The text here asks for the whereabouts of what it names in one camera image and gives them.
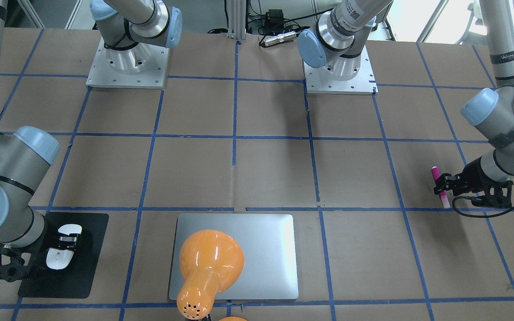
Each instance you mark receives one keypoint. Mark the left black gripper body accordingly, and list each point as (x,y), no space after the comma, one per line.
(476,176)

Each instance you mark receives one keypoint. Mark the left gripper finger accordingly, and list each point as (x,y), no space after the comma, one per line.
(448,180)
(443,190)

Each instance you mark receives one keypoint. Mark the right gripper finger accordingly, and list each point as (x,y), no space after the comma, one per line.
(77,232)
(71,244)

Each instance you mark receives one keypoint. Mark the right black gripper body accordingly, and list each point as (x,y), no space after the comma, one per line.
(46,246)

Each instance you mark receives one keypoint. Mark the pink highlighter pen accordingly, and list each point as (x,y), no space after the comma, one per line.
(444,198)

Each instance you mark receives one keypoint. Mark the white computer mouse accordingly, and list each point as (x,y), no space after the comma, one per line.
(60,254)

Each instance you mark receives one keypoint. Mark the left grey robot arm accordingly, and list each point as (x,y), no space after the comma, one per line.
(340,34)

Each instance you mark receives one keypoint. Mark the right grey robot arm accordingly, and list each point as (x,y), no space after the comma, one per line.
(137,36)

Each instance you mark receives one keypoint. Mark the black mousepad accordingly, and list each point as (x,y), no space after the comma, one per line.
(76,280)

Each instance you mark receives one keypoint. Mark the orange desk lamp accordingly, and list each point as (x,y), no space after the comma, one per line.
(210,261)

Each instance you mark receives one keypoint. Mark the silver closed laptop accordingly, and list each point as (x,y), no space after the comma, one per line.
(267,240)

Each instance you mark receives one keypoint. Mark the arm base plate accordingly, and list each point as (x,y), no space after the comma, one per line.
(343,76)
(142,67)

